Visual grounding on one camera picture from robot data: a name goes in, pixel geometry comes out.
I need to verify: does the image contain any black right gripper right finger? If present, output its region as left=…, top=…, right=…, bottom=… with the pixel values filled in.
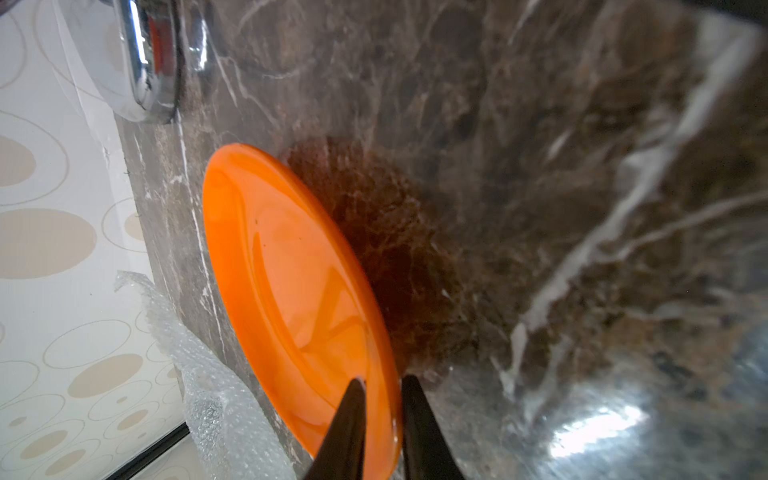
left=401, top=375, right=465, bottom=480

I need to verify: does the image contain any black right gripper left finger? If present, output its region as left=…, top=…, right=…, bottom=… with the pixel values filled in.
left=304, top=379, right=367, bottom=480

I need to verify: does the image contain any bubble wrap sheet around orange plate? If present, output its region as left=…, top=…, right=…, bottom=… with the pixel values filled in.
left=115, top=271, right=297, bottom=479

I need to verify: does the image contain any orange dinner plate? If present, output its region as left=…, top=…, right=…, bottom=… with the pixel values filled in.
left=202, top=144, right=402, bottom=479

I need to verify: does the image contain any black frame post back right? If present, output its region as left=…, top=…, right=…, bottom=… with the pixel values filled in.
left=106, top=423, right=190, bottom=480

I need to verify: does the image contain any chrome wire mug tree stand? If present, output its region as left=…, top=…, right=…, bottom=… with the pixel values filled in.
left=56, top=0, right=211, bottom=124

